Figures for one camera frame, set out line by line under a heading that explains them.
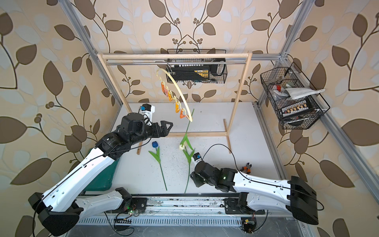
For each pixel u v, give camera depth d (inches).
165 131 23.7
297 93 25.0
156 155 35.9
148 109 23.7
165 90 32.3
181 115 28.5
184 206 29.7
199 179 27.2
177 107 29.0
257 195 19.2
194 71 32.4
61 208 15.4
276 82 33.4
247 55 22.3
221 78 36.8
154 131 23.8
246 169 33.7
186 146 32.2
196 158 27.2
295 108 26.7
